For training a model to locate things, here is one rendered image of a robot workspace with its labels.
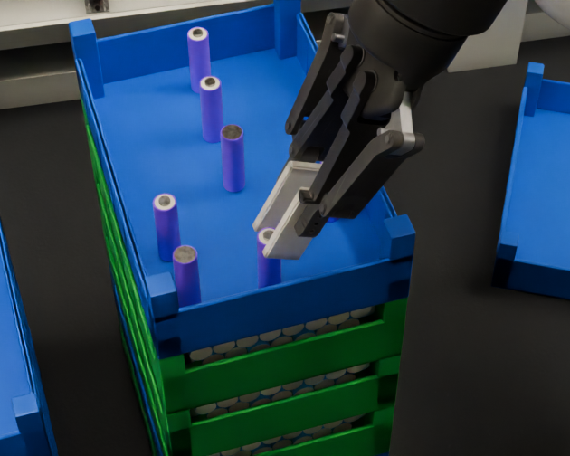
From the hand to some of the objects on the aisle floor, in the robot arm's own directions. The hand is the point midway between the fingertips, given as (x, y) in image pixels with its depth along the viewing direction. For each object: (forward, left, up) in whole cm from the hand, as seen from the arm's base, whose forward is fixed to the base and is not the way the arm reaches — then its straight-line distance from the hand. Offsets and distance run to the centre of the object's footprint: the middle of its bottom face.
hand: (293, 211), depth 96 cm
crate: (+32, -44, -50) cm, 74 cm away
